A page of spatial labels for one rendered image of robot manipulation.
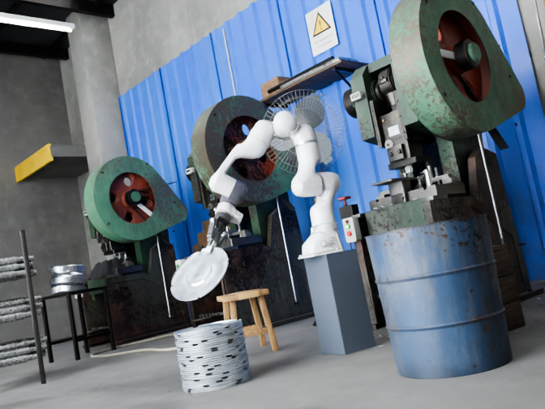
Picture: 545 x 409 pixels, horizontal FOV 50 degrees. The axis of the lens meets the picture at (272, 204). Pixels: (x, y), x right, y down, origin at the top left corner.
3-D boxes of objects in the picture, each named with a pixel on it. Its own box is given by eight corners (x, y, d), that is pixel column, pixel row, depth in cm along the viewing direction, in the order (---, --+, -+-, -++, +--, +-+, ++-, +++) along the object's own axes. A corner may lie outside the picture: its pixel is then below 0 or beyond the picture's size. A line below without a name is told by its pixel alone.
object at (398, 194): (396, 202, 308) (391, 177, 310) (375, 207, 318) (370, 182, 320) (422, 199, 325) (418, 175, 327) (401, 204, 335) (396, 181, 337)
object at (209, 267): (229, 286, 242) (228, 284, 241) (169, 311, 248) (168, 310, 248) (228, 238, 264) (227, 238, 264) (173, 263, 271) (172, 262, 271)
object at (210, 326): (253, 320, 245) (252, 318, 245) (188, 335, 230) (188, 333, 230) (224, 320, 270) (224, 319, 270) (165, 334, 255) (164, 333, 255)
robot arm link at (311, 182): (322, 140, 281) (289, 143, 272) (334, 191, 276) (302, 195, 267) (310, 148, 290) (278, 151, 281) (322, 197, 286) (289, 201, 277)
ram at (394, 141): (406, 157, 322) (395, 105, 325) (384, 164, 333) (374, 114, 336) (423, 157, 334) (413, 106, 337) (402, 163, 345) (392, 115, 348)
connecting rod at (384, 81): (399, 121, 327) (386, 62, 331) (381, 127, 336) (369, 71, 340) (420, 122, 341) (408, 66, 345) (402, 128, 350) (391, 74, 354)
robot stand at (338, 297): (345, 355, 259) (325, 254, 263) (321, 354, 274) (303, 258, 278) (375, 346, 268) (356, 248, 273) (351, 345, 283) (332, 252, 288)
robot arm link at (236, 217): (214, 204, 282) (211, 211, 279) (236, 198, 276) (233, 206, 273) (227, 221, 289) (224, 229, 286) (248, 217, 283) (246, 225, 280)
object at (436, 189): (437, 195, 307) (435, 184, 308) (370, 212, 340) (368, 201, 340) (466, 192, 328) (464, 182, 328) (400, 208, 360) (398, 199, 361)
